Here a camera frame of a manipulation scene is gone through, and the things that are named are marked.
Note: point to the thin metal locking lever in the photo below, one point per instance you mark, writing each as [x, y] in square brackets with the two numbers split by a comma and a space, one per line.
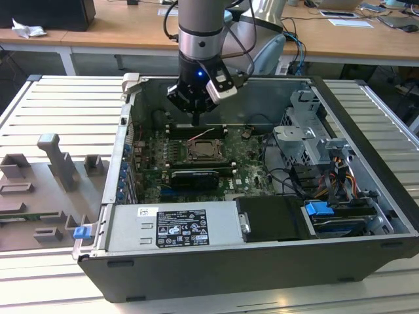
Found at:
[203, 134]

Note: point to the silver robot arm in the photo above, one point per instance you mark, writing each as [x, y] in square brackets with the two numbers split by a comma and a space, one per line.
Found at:
[199, 26]

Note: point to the CPU socket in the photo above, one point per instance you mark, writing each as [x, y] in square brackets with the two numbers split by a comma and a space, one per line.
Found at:
[187, 153]

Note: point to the grey plastic case latch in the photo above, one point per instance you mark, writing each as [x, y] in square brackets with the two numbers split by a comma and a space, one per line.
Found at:
[131, 81]

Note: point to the black graphics card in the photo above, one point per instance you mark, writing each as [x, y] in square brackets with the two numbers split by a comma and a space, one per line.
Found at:
[193, 180]

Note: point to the white label sheet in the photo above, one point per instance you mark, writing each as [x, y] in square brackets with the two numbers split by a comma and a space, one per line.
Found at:
[168, 12]

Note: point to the wooden desk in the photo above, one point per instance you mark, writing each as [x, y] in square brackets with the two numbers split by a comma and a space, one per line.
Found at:
[131, 29]

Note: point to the green motherboard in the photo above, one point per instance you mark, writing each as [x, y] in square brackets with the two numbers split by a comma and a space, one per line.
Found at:
[252, 176]

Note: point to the silver metal disk cage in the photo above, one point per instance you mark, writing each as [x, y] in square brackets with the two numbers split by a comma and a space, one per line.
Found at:
[294, 140]

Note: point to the black plastic shroud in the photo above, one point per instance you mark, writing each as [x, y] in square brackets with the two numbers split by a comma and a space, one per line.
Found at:
[271, 219]

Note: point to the silver power supply box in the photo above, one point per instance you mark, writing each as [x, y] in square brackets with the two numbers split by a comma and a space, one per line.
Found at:
[131, 229]

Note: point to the black box on desk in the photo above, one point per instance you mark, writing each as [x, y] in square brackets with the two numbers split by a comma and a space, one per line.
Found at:
[49, 14]

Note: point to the white tablet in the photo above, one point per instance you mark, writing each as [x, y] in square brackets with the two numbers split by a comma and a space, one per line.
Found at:
[338, 13]

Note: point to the hard disk in blue carrier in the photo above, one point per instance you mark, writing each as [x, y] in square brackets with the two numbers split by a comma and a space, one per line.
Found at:
[319, 208]

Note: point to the white paper sheet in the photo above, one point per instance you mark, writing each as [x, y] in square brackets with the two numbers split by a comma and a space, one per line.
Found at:
[350, 23]

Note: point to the crumpled white paper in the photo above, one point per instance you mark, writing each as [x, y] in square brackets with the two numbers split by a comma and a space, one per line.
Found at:
[29, 30]

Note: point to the blue plastic case latch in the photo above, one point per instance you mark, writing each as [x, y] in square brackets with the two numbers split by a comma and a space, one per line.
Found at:
[81, 233]

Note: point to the black open PC case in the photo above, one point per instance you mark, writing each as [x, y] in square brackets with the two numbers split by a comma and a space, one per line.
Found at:
[229, 271]

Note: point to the grey parts rack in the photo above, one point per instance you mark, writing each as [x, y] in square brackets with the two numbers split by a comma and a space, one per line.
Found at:
[32, 196]

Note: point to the green RAM stick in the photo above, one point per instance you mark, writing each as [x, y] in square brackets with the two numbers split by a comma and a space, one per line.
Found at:
[19, 216]

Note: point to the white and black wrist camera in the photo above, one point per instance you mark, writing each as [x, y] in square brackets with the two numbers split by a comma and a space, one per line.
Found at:
[226, 93]

